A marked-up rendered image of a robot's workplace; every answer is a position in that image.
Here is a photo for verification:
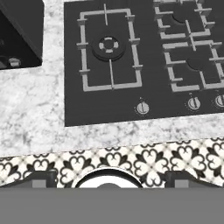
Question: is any silver hob knob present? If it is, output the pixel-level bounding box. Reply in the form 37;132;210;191
186;96;202;111
135;101;151;116
213;94;224;109

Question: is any black box-shaped appliance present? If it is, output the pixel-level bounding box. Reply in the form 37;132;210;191
0;0;46;70

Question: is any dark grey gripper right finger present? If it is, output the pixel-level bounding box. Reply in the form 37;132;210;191
164;170;222;189

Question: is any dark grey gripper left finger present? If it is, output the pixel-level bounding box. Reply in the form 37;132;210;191
0;170;59;189

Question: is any black gas hob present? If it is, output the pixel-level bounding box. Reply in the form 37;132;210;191
63;0;224;128

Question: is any white and black round object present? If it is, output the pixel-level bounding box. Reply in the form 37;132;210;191
71;166;144;189

